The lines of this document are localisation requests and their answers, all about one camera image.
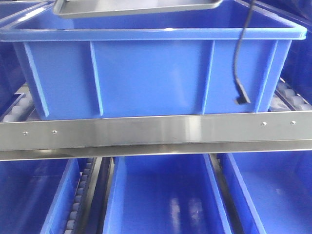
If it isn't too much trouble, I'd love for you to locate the silver metal tray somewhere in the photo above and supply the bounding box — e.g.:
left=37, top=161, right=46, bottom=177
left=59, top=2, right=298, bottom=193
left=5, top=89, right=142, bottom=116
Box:
left=53, top=0, right=222, bottom=19

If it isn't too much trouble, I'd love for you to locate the large blue plastic box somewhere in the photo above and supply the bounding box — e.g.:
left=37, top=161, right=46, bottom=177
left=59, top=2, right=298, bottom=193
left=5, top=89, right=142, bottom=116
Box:
left=0, top=0, right=307, bottom=120

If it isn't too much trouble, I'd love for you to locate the blue bin bottom centre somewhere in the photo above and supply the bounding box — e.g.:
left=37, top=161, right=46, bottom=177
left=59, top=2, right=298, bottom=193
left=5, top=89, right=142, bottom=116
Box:
left=103, top=154, right=232, bottom=234

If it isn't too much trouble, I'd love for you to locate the blue bin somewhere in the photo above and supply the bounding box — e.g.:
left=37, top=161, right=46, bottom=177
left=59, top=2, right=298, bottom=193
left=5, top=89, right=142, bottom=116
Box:
left=0, top=159, right=80, bottom=234
left=0, top=0, right=48, bottom=108
left=255, top=0, right=312, bottom=102
left=103, top=154, right=232, bottom=234
left=217, top=151, right=312, bottom=234

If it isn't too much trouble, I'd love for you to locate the steel shelf front bar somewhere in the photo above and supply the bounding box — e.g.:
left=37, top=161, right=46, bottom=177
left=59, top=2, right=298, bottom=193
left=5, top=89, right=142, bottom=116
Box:
left=0, top=111, right=312, bottom=161

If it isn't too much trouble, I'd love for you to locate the right white roller track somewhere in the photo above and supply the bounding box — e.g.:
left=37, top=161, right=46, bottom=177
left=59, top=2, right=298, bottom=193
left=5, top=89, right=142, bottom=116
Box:
left=269, top=79, right=312, bottom=112

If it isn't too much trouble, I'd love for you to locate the white roller track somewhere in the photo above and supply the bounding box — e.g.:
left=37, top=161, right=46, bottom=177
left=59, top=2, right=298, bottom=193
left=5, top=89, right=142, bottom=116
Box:
left=269, top=79, right=312, bottom=112
left=0, top=83, right=34, bottom=122

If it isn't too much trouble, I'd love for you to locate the left white roller track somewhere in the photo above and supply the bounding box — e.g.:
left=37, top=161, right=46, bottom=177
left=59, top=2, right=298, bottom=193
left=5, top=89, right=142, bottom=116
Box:
left=0, top=83, right=34, bottom=122

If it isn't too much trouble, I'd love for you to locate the lower roller track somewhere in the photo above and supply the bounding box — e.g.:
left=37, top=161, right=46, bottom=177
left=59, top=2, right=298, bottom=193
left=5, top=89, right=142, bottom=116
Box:
left=63, top=158, right=95, bottom=234

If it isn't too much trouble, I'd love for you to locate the blue bin bottom right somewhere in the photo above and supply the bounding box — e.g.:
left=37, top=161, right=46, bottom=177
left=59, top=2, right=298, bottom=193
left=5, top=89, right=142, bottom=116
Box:
left=217, top=151, right=312, bottom=234

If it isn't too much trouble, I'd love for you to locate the blue bin bottom left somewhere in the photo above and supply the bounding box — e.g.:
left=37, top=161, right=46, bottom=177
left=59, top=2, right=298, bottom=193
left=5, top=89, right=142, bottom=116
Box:
left=0, top=159, right=80, bottom=234

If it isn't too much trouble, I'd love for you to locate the blue bin upper left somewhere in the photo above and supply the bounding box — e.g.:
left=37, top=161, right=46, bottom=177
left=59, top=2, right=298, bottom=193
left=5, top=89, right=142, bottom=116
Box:
left=0, top=0, right=48, bottom=108

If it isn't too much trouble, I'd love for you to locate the blue bin upper right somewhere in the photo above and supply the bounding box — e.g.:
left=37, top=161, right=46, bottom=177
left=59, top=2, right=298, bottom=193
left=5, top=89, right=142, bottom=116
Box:
left=255, top=0, right=312, bottom=102

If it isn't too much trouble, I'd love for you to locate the black cable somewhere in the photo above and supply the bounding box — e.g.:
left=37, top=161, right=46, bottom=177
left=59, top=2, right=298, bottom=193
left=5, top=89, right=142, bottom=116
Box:
left=233, top=0, right=256, bottom=106

